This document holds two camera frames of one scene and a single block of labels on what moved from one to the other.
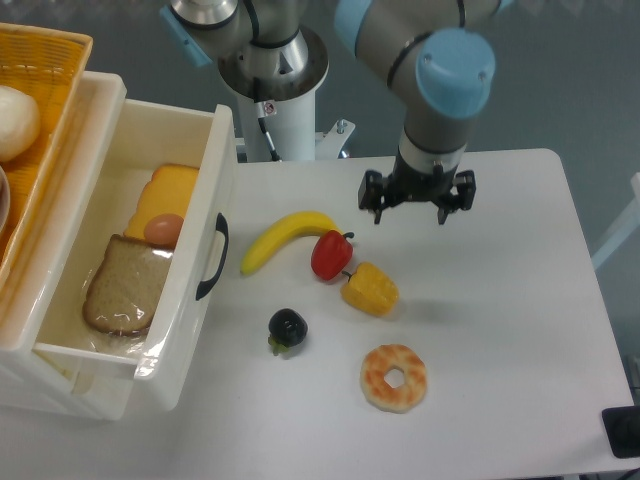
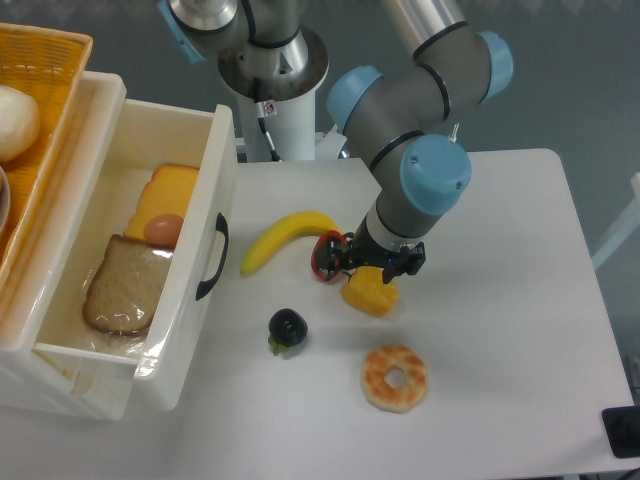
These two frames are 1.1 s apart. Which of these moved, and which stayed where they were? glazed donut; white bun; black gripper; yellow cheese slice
Moved: black gripper
Stayed: glazed donut; yellow cheese slice; white bun
